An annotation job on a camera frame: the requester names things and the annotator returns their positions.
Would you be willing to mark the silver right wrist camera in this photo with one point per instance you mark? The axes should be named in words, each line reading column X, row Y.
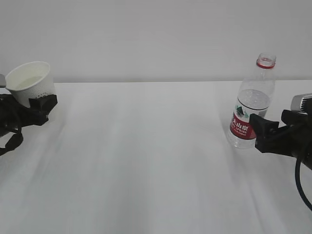
column 299, row 103

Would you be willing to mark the white paper coffee cup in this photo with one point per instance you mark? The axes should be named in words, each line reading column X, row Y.
column 29, row 81

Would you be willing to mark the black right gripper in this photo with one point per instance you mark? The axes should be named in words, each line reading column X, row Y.
column 294, row 139

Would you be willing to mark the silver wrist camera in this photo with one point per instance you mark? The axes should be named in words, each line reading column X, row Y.
column 299, row 103
column 2, row 81

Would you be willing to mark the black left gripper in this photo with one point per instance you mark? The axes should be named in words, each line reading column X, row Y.
column 14, row 116

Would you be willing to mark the clear plastic water bottle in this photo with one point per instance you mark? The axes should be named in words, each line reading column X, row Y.
column 254, row 97

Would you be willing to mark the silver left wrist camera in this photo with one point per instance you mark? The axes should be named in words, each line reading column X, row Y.
column 2, row 81

